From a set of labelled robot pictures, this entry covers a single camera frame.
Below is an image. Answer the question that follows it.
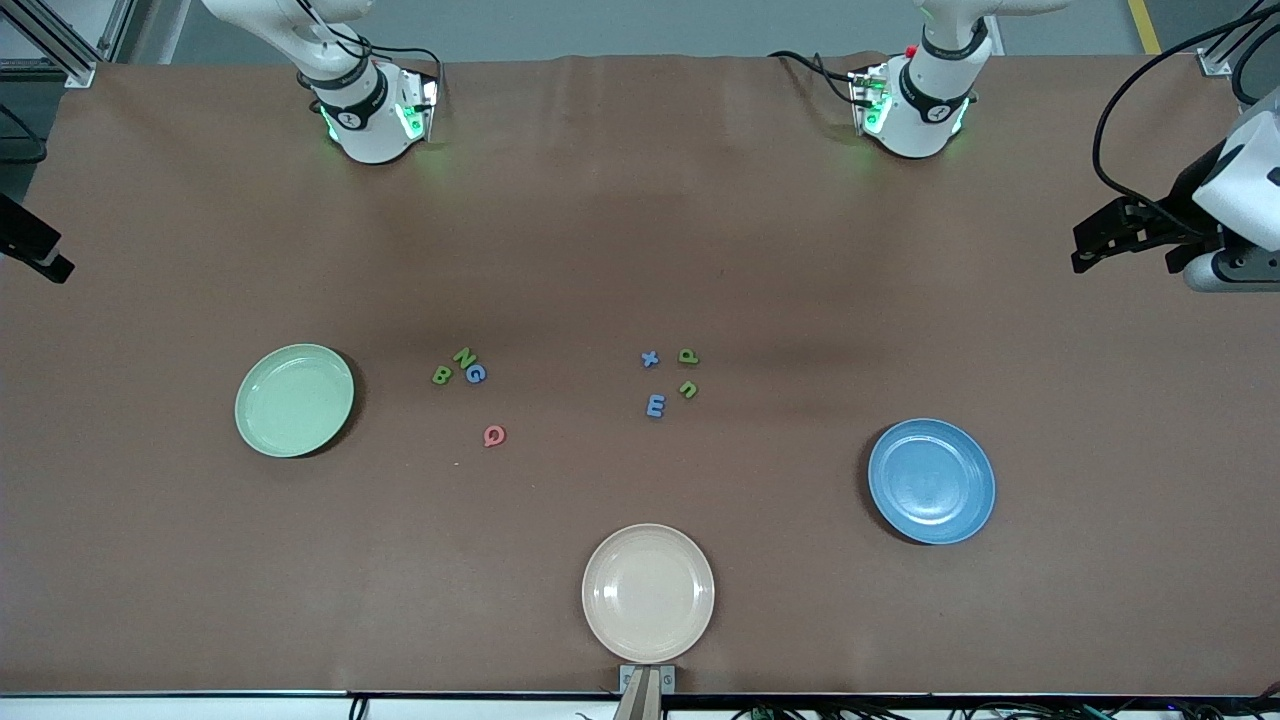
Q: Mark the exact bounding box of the light green plate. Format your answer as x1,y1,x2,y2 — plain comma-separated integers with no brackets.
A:
234,343,356,459

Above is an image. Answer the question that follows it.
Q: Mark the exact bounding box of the blue plate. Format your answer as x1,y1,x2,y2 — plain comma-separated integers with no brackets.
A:
867,418,997,546

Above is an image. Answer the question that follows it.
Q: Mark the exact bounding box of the beige plate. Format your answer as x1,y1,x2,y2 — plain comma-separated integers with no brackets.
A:
581,523,716,664

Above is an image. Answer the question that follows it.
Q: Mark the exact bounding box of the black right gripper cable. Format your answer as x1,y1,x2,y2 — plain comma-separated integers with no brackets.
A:
0,100,49,166

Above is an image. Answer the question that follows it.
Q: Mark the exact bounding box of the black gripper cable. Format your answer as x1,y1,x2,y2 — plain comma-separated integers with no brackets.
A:
1092,5,1280,241
0,100,49,166

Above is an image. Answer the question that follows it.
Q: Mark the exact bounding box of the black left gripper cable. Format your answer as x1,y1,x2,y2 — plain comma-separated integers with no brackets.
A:
1092,5,1280,241

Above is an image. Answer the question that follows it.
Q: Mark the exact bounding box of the aluminium frame profile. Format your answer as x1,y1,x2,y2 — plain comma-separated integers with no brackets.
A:
0,0,136,89
1197,0,1280,79

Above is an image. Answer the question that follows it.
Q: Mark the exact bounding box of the black left arm base cable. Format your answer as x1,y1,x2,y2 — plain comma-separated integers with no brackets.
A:
768,48,881,106

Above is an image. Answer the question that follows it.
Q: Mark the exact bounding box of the black arm base cable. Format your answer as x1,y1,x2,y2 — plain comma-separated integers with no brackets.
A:
295,0,446,111
768,48,881,106

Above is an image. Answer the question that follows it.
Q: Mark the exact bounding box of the black right arm base cable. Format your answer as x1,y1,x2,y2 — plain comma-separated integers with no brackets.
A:
295,0,446,111

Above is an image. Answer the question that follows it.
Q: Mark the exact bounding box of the black table edge rail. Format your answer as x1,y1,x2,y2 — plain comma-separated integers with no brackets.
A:
0,688,1280,711

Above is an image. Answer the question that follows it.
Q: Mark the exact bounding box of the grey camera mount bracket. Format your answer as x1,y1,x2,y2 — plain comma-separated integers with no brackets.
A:
615,663,677,720

